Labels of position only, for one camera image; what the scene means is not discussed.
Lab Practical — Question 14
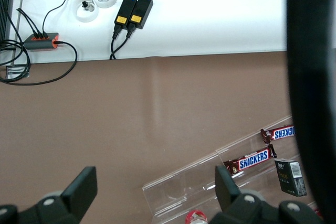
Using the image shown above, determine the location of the snickers chocolate bar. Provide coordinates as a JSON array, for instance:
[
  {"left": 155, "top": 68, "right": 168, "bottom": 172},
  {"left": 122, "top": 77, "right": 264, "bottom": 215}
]
[
  {"left": 223, "top": 144, "right": 278, "bottom": 178},
  {"left": 260, "top": 125, "right": 296, "bottom": 146}
]

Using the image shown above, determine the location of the grey orange usb hub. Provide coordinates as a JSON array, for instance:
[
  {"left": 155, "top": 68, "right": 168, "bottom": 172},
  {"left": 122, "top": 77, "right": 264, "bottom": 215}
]
[{"left": 23, "top": 31, "right": 60, "bottom": 51}]

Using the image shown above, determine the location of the black power adapter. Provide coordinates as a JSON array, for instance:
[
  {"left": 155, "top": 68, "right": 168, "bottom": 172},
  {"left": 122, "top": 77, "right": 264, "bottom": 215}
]
[
  {"left": 129, "top": 0, "right": 154, "bottom": 30},
  {"left": 114, "top": 0, "right": 138, "bottom": 27}
]

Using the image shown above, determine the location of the silver metal bracket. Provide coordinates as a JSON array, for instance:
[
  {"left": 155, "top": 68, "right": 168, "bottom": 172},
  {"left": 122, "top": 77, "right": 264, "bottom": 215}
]
[{"left": 6, "top": 64, "right": 31, "bottom": 78}]

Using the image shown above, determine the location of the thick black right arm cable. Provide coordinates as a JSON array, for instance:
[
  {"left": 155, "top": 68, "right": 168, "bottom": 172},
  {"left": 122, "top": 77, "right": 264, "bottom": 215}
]
[{"left": 286, "top": 0, "right": 336, "bottom": 224}]

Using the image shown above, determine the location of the black usb cable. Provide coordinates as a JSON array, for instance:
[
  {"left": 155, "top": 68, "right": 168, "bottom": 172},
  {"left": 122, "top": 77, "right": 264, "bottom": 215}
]
[
  {"left": 16, "top": 7, "right": 40, "bottom": 40},
  {"left": 19, "top": 8, "right": 45, "bottom": 39}
]

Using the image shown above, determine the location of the clear acrylic display stand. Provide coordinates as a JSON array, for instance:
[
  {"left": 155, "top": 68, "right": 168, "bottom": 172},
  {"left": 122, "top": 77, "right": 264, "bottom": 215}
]
[{"left": 142, "top": 115, "right": 320, "bottom": 219}]

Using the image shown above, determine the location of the grey metal rail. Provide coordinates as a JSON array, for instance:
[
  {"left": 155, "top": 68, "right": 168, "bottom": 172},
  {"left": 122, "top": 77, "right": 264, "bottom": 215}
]
[{"left": 9, "top": 0, "right": 27, "bottom": 66}]

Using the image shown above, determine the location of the small black carton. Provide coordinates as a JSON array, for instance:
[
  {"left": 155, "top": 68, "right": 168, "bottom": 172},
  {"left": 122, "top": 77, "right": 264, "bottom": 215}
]
[{"left": 274, "top": 158, "right": 307, "bottom": 198}]

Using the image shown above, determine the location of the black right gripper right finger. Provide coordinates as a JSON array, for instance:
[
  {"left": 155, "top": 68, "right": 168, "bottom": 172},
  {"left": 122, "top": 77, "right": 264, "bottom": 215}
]
[{"left": 207, "top": 165, "right": 324, "bottom": 224}]

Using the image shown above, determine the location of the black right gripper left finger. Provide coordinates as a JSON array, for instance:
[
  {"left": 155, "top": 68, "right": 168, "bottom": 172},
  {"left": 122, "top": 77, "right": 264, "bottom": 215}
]
[{"left": 0, "top": 166, "right": 98, "bottom": 224}]

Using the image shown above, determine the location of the black looping hub cable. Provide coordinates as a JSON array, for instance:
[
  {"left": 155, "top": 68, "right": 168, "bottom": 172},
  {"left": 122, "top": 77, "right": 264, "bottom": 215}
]
[{"left": 0, "top": 40, "right": 78, "bottom": 86}]

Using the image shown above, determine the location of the black mains cord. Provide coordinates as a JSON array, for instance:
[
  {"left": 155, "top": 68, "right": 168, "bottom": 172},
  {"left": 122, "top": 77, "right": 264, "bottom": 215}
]
[
  {"left": 111, "top": 27, "right": 133, "bottom": 60},
  {"left": 109, "top": 24, "right": 124, "bottom": 60}
]

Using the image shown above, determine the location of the black finned device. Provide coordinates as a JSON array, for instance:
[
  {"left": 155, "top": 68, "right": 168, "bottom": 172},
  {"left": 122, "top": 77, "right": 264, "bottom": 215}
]
[{"left": 0, "top": 0, "right": 15, "bottom": 42}]

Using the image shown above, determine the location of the small black metal clip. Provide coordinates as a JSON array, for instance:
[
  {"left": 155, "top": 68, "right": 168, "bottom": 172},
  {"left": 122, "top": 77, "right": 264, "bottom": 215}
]
[{"left": 81, "top": 0, "right": 96, "bottom": 12}]

